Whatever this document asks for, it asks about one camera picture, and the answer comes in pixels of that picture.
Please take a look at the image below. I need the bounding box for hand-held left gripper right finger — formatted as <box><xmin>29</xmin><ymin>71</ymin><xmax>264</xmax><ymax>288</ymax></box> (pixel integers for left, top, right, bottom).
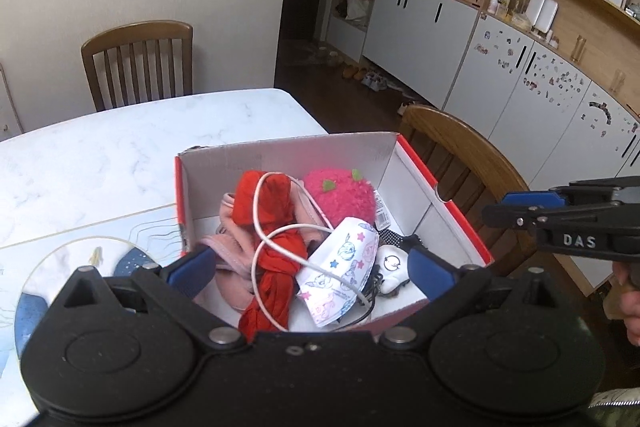
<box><xmin>376</xmin><ymin>247</ymin><xmax>576</xmax><ymax>352</ymax></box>

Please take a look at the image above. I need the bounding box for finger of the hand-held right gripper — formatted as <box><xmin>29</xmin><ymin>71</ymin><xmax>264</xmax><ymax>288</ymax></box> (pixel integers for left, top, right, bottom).
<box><xmin>482</xmin><ymin>202</ymin><xmax>621</xmax><ymax>230</ymax></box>
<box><xmin>502</xmin><ymin>187</ymin><xmax>576</xmax><ymax>208</ymax></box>

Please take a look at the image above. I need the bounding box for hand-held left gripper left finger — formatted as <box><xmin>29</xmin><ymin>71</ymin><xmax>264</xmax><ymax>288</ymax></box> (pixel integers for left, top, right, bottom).
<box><xmin>50</xmin><ymin>246</ymin><xmax>249</xmax><ymax>353</ymax></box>

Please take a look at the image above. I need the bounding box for pink fleece garment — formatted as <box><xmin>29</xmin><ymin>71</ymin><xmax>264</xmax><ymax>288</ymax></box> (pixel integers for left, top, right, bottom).
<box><xmin>192</xmin><ymin>192</ymin><xmax>334</xmax><ymax>314</ymax></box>

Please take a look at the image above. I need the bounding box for black dotted glove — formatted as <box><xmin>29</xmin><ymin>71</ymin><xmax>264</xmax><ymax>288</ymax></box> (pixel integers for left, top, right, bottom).
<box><xmin>377</xmin><ymin>227</ymin><xmax>409</xmax><ymax>249</ymax></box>

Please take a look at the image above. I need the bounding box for black cable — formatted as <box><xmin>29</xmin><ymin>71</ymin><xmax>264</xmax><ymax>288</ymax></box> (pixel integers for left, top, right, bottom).
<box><xmin>330</xmin><ymin>271</ymin><xmax>387</xmax><ymax>333</ymax></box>

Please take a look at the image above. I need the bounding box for white cable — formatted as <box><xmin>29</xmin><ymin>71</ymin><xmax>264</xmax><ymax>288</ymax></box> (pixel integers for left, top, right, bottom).
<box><xmin>251</xmin><ymin>172</ymin><xmax>342</xmax><ymax>333</ymax></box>

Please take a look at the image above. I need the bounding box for printed face mask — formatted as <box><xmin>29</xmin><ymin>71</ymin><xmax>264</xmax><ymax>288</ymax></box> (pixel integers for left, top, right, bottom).
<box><xmin>296</xmin><ymin>216</ymin><xmax>380</xmax><ymax>327</ymax></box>

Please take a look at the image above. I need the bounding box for red cloth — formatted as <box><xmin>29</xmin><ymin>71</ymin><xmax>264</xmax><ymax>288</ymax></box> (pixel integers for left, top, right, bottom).
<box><xmin>232</xmin><ymin>170</ymin><xmax>309</xmax><ymax>342</ymax></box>

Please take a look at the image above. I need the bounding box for pink plush ball toy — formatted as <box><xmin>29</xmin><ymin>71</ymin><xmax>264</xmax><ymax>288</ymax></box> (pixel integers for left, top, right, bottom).
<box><xmin>302</xmin><ymin>168</ymin><xmax>378</xmax><ymax>228</ymax></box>

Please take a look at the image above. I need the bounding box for red white cardboard box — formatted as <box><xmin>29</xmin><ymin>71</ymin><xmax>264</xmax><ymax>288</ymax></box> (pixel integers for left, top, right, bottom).
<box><xmin>174</xmin><ymin>132</ymin><xmax>495</xmax><ymax>334</ymax></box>

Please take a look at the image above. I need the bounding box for person's right hand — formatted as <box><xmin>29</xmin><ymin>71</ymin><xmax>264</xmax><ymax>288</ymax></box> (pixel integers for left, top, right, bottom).
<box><xmin>604</xmin><ymin>263</ymin><xmax>640</xmax><ymax>347</ymax></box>

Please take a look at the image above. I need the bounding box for white barcode tag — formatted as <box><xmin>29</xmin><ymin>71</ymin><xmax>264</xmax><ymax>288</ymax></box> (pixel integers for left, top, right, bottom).
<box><xmin>372</xmin><ymin>189</ymin><xmax>394</xmax><ymax>231</ymax></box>

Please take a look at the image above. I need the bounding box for wooden curved-back chair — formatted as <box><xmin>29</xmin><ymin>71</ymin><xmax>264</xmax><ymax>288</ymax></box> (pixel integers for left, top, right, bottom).
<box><xmin>399</xmin><ymin>104</ymin><xmax>551</xmax><ymax>280</ymax></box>

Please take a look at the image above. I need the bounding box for white stickered cabinet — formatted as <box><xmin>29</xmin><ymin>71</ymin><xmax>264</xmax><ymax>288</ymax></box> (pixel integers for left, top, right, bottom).
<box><xmin>444</xmin><ymin>14</ymin><xmax>640</xmax><ymax>293</ymax></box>

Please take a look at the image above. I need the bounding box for patterned jacket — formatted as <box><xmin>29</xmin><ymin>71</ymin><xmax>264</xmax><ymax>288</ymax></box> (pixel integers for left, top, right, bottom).
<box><xmin>589</xmin><ymin>389</ymin><xmax>640</xmax><ymax>427</ymax></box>

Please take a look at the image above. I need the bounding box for wooden open shelf unit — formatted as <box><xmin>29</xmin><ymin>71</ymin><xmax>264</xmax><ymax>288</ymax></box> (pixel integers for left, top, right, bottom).
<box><xmin>492</xmin><ymin>0</ymin><xmax>640</xmax><ymax>98</ymax></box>

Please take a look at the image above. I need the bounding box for pair of white shoes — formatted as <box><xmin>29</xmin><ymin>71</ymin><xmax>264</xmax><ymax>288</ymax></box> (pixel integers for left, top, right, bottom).
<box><xmin>361</xmin><ymin>72</ymin><xmax>391</xmax><ymax>92</ymax></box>

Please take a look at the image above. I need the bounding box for pair of orange slippers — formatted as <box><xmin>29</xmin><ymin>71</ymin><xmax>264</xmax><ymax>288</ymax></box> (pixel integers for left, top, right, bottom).
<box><xmin>342</xmin><ymin>64</ymin><xmax>374</xmax><ymax>82</ymax></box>

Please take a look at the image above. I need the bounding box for wooden slat-back chair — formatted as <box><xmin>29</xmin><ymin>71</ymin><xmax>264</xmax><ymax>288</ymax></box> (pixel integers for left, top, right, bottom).
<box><xmin>81</xmin><ymin>21</ymin><xmax>195</xmax><ymax>112</ymax></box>

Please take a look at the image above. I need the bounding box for white open cubby shelf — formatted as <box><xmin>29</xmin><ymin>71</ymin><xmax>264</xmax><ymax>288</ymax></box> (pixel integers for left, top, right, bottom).
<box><xmin>327</xmin><ymin>0</ymin><xmax>374</xmax><ymax>64</ymax></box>

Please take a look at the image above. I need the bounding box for white plastic bag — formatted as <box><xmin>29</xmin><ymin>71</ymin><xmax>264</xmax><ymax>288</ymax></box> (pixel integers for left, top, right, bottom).
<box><xmin>345</xmin><ymin>0</ymin><xmax>371</xmax><ymax>26</ymax></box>

